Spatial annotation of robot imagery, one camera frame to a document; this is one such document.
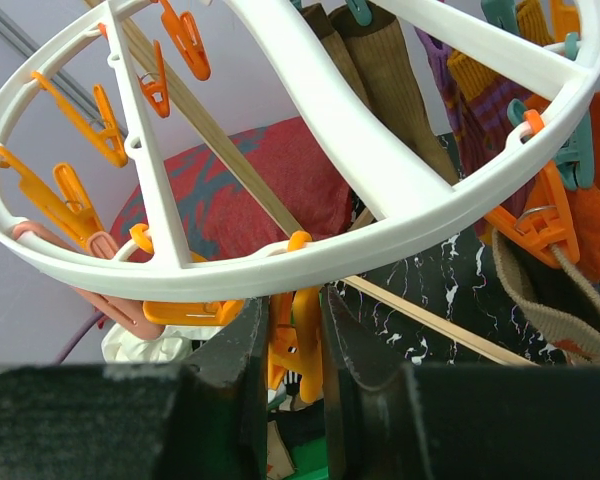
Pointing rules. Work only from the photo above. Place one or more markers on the brown hanging sock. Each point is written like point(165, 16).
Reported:
point(317, 19)
point(377, 66)

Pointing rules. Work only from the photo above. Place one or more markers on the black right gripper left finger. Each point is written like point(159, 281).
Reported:
point(200, 418)

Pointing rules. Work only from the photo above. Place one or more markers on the orange clothes clip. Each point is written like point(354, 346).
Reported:
point(295, 341)

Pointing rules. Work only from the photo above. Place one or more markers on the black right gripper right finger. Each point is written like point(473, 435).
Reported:
point(387, 418)

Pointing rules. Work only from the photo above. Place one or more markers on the metal rack rod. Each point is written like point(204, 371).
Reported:
point(23, 44)

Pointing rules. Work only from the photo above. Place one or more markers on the purple yellow hanging sock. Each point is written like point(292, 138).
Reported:
point(476, 98)

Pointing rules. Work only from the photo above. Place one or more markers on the orange hanging sock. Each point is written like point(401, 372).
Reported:
point(579, 164)

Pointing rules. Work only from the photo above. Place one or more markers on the green plastic bin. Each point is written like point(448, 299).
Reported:
point(310, 460)

